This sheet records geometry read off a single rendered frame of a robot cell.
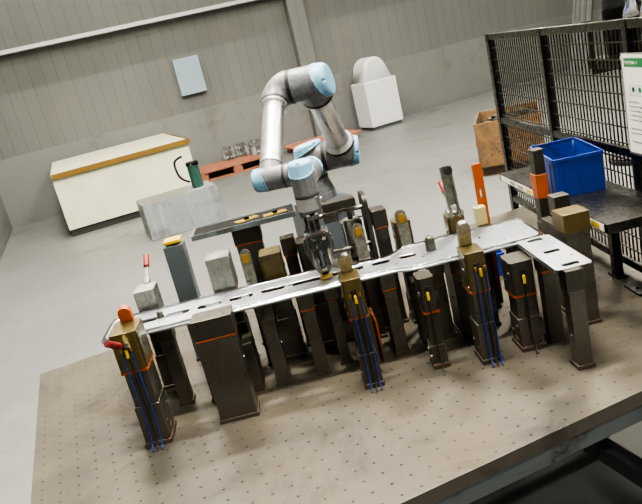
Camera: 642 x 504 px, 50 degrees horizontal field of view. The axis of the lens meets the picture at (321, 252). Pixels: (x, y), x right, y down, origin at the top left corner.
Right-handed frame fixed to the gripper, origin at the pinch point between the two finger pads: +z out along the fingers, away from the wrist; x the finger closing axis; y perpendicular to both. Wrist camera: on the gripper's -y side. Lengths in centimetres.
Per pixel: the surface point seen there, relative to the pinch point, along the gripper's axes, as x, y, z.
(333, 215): 7.3, -16.0, -11.7
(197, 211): -117, -587, 103
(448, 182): 47, -16, -13
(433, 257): 32.8, 7.6, 2.0
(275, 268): -15.3, -11.6, -0.1
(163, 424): -56, 24, 26
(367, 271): 12.5, 5.4, 2.2
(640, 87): 101, 8, -34
